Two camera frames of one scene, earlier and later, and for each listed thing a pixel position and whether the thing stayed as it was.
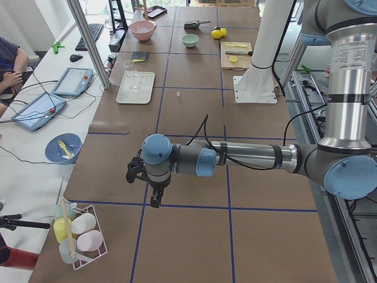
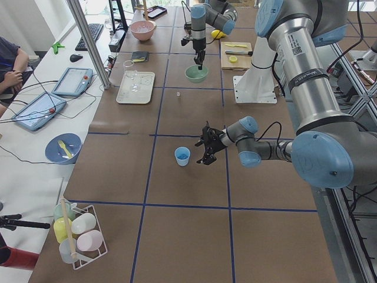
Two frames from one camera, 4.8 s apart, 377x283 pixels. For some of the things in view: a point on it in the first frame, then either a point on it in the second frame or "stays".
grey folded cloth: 140,56 stays
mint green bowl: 189,40 -> 193,74
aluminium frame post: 78,12 stays
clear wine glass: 128,66 stays
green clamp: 56,45 stays
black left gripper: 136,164 -> 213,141
